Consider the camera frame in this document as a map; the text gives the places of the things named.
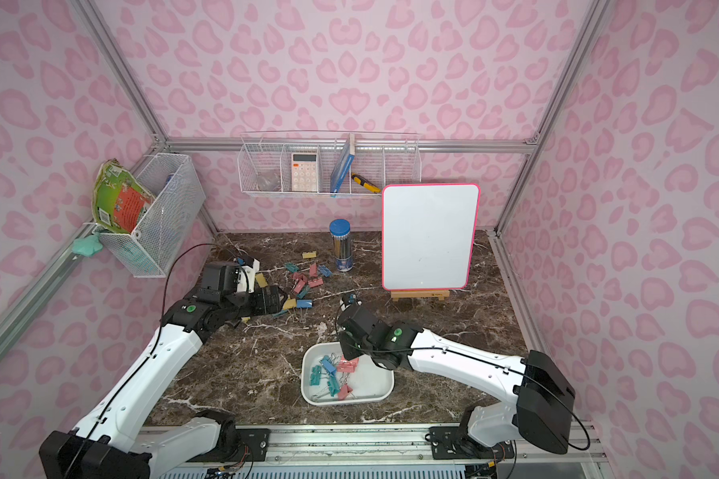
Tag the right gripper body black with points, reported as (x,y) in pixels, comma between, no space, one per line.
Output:
(348,326)

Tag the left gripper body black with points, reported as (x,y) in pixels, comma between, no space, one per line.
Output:
(270,299)

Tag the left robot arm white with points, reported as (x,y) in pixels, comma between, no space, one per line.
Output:
(104,443)

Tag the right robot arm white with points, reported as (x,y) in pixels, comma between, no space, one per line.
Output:
(535,400)

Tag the white storage tray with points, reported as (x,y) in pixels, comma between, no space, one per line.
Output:
(369,382)

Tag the wooden whiteboard easel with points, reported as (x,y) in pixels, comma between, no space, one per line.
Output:
(440,294)

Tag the blue lid pencil canister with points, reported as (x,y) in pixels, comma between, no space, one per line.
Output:
(340,230)

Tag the pink framed whiteboard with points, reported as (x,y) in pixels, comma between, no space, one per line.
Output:
(427,233)

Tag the white calculator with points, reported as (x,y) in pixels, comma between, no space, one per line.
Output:
(305,175)

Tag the yellow utility knife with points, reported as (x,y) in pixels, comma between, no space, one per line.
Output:
(367,185)

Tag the blue book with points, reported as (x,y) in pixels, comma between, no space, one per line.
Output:
(343,166)

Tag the green red snack bag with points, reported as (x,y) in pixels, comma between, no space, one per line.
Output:
(119,200)

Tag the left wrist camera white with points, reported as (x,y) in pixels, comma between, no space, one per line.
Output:
(247,278)

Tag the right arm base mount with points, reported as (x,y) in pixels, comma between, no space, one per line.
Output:
(450,443)

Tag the white mesh wall basket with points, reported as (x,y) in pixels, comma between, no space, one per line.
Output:
(151,249)

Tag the wire shelf on back wall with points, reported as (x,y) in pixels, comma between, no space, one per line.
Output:
(265,163)

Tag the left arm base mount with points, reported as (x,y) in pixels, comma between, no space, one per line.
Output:
(250,444)

